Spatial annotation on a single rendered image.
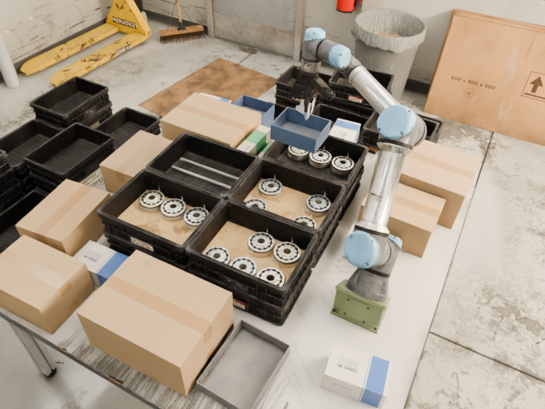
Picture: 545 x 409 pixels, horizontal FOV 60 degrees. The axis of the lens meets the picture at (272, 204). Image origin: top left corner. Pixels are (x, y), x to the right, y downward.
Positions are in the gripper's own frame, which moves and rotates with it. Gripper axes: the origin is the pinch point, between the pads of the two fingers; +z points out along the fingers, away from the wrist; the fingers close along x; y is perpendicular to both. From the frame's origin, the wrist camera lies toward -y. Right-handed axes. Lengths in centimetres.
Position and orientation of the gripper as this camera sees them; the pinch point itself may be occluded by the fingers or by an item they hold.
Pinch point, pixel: (308, 117)
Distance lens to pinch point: 198.8
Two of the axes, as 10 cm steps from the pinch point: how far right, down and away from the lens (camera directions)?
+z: -0.8, 7.8, 6.2
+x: -4.9, 5.2, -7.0
